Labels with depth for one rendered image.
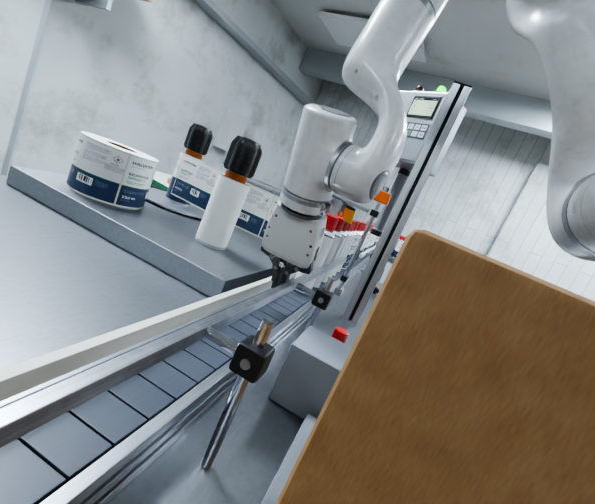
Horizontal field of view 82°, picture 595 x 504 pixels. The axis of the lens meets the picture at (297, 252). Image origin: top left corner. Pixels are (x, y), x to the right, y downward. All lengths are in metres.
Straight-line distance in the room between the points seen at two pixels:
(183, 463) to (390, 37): 0.59
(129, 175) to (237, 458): 0.79
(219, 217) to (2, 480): 0.72
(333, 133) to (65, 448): 0.45
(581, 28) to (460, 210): 4.90
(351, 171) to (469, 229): 4.97
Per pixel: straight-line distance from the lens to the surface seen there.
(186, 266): 0.78
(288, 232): 0.59
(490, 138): 5.69
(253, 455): 0.44
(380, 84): 0.55
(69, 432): 0.34
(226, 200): 0.91
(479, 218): 5.46
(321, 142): 0.52
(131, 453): 0.34
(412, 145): 0.98
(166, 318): 0.44
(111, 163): 1.02
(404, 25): 0.62
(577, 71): 0.62
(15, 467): 0.32
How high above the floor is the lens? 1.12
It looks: 10 degrees down
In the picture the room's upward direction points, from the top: 23 degrees clockwise
